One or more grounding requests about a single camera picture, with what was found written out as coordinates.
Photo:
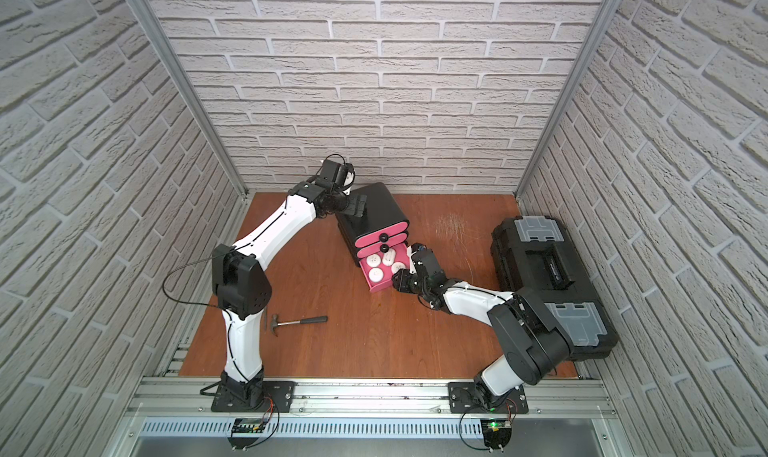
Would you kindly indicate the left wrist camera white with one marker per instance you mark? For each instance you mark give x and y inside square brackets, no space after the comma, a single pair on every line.
[335,175]

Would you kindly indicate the hammer black handle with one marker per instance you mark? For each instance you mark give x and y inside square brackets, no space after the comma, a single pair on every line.
[275,322]

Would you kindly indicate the left aluminium corner post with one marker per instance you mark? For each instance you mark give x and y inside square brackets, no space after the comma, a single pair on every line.
[162,45]

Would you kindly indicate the right controller board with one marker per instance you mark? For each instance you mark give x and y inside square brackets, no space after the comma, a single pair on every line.
[496,434]

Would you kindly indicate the left controller board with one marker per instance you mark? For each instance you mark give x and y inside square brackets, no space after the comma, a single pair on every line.
[247,433]

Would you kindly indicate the black drawer cabinet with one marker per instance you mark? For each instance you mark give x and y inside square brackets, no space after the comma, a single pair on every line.
[381,210]

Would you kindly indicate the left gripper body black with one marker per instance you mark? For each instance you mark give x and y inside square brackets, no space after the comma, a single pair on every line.
[347,202]

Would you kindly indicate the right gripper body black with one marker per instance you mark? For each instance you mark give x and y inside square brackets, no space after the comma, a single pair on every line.
[417,286]

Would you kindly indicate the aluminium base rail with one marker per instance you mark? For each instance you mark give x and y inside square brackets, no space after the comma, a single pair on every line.
[361,408]

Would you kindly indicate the aluminium corner post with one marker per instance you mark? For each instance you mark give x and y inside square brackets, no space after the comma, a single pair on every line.
[162,45]
[593,39]

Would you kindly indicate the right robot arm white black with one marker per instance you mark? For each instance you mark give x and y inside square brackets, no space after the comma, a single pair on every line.
[532,340]

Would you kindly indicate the white earphone case round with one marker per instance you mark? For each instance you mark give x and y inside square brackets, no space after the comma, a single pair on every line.
[396,267]

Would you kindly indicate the right aluminium corner post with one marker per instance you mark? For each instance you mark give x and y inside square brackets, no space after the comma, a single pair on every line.
[593,39]

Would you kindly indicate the controller board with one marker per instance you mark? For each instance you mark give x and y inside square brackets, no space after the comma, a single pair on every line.
[247,433]
[496,434]

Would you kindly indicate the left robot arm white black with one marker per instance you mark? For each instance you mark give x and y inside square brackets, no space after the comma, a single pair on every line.
[243,290]

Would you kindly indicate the black toolbox grey latches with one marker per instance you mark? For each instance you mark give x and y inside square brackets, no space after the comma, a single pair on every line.
[537,253]

